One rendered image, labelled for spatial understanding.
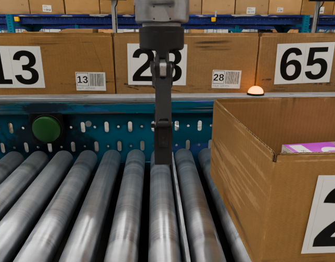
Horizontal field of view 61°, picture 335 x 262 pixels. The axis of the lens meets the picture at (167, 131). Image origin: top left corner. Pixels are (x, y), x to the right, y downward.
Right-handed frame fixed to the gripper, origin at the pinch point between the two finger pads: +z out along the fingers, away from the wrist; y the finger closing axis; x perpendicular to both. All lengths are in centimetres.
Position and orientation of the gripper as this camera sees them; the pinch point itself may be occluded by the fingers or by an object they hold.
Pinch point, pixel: (162, 141)
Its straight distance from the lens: 53.3
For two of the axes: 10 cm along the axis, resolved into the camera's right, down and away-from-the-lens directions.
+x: 10.0, -0.1, 0.4
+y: 0.4, 3.2, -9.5
